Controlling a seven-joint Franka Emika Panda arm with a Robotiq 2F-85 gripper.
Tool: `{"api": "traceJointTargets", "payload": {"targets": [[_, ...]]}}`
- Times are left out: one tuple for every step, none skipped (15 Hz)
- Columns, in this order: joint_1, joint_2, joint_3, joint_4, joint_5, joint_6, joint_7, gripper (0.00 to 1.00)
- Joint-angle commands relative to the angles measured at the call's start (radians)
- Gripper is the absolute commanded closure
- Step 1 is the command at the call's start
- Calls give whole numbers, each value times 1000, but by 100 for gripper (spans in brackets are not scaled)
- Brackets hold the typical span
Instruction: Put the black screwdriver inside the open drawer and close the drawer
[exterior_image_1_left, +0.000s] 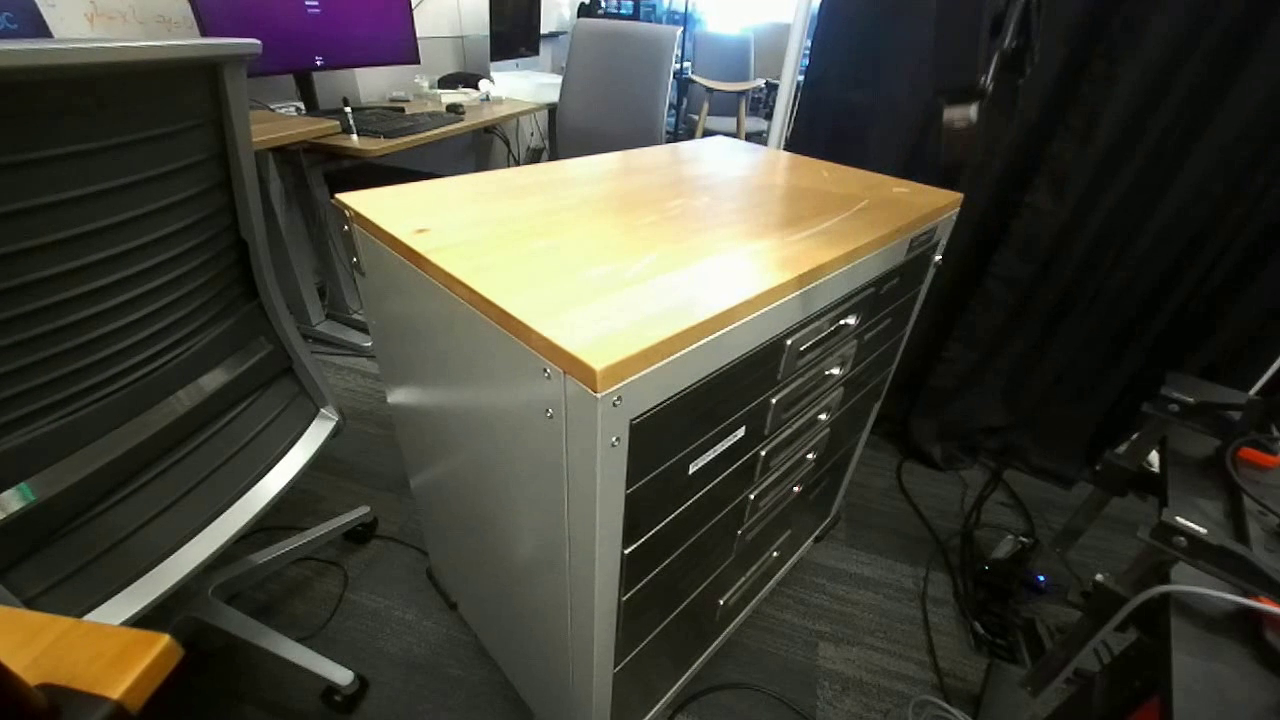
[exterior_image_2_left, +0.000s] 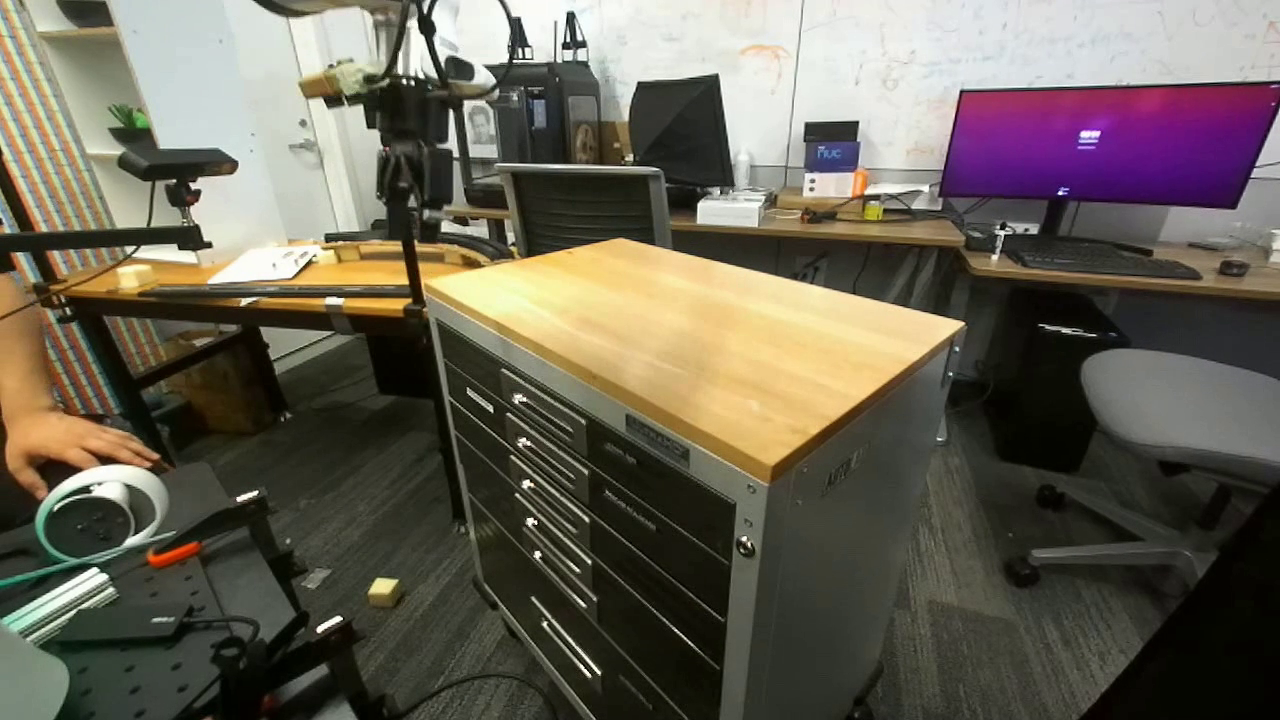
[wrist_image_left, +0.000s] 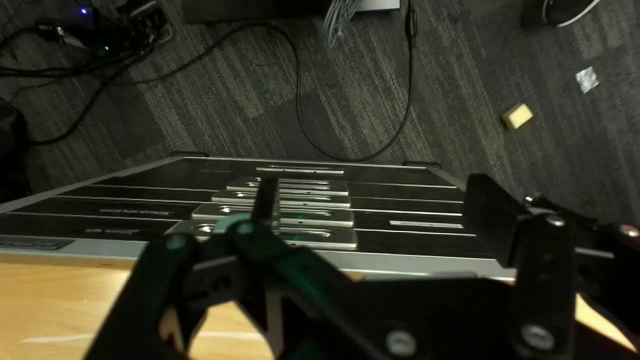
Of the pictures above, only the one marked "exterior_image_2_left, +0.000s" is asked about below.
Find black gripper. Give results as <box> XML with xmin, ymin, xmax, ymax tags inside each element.
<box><xmin>367</xmin><ymin>75</ymin><xmax>462</xmax><ymax>212</ymax></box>

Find grey steel cabinet drawer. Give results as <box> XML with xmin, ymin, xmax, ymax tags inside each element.
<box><xmin>436</xmin><ymin>316</ymin><xmax>741</xmax><ymax>550</ymax></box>

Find person's bare forearm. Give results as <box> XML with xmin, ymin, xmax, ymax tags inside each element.
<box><xmin>0</xmin><ymin>285</ymin><xmax>63</xmax><ymax>429</ymax></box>

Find person's bare hand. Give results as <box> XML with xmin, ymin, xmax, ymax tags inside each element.
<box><xmin>0</xmin><ymin>403</ymin><xmax>167</xmax><ymax>504</ymax></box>

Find black stand pole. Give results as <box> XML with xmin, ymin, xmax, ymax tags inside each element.
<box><xmin>396</xmin><ymin>196</ymin><xmax>468</xmax><ymax>528</ymax></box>

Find wooden table black legs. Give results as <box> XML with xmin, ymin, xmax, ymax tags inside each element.
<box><xmin>52</xmin><ymin>235</ymin><xmax>493</xmax><ymax>464</ymax></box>

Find black equipment box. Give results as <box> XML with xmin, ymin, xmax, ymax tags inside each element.
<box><xmin>483</xmin><ymin>55</ymin><xmax>610</xmax><ymax>169</ymax></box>

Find white paper sheet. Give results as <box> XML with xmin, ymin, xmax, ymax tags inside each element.
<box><xmin>208</xmin><ymin>240</ymin><xmax>323</xmax><ymax>286</ymax></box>

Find dark mesh office chair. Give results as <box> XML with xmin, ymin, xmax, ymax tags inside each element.
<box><xmin>496</xmin><ymin>159</ymin><xmax>678</xmax><ymax>259</ymax></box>

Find white shelf unit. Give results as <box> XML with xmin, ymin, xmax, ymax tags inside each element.
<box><xmin>19</xmin><ymin>0</ymin><xmax>298</xmax><ymax>257</ymax></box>

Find black angled monitor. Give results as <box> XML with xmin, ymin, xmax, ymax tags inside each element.
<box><xmin>625</xmin><ymin>70</ymin><xmax>741</xmax><ymax>192</ymax></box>

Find black horizontal boom bar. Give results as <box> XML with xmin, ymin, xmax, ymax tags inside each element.
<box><xmin>0</xmin><ymin>220</ymin><xmax>214</xmax><ymax>259</ymax></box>

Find white flat box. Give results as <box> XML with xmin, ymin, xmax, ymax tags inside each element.
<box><xmin>694</xmin><ymin>186</ymin><xmax>773</xmax><ymax>227</ymax></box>

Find grey steel cabinet wood top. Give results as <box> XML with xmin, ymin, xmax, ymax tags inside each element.
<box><xmin>422</xmin><ymin>235</ymin><xmax>970</xmax><ymax>720</ymax></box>

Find blue white carton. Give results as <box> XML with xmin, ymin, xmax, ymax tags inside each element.
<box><xmin>801</xmin><ymin>116</ymin><xmax>866</xmax><ymax>202</ymax></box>

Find small yellow block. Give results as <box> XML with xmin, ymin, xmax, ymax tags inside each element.
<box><xmin>366</xmin><ymin>573</ymin><xmax>408</xmax><ymax>617</ymax></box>

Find long wooden desk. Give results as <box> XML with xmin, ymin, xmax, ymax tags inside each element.
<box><xmin>664</xmin><ymin>202</ymin><xmax>1280</xmax><ymax>306</ymax></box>

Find black perforated work table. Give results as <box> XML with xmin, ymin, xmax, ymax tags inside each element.
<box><xmin>0</xmin><ymin>455</ymin><xmax>392</xmax><ymax>720</ymax></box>

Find pale aluminium bar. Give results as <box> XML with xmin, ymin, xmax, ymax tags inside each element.
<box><xmin>0</xmin><ymin>563</ymin><xmax>125</xmax><ymax>652</ymax></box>

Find grey round object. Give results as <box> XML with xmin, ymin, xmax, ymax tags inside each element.
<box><xmin>0</xmin><ymin>622</ymin><xmax>74</xmax><ymax>720</ymax></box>

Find black computer tower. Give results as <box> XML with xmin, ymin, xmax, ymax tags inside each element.
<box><xmin>988</xmin><ymin>286</ymin><xmax>1119</xmax><ymax>472</ymax></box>

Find purple screen monitor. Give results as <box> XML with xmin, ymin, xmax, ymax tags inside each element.
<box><xmin>937</xmin><ymin>81</ymin><xmax>1280</xmax><ymax>257</ymax></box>

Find black keyboard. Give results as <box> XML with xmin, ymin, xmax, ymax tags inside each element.
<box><xmin>1001</xmin><ymin>240</ymin><xmax>1208</xmax><ymax>285</ymax></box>

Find grey padded office chair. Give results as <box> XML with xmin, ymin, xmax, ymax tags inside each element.
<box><xmin>1001</xmin><ymin>343</ymin><xmax>1280</xmax><ymax>592</ymax></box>

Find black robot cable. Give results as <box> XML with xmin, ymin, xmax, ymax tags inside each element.
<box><xmin>396</xmin><ymin>0</ymin><xmax>458</xmax><ymax>87</ymax></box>

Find black camera on stand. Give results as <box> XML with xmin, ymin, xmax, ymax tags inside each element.
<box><xmin>114</xmin><ymin>143</ymin><xmax>244</xmax><ymax>220</ymax></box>

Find orange handled clamp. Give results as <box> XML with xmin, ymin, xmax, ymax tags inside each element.
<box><xmin>141</xmin><ymin>537</ymin><xmax>208</xmax><ymax>577</ymax></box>

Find black floor cable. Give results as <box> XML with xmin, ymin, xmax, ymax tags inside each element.
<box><xmin>392</xmin><ymin>668</ymin><xmax>568</xmax><ymax>720</ymax></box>

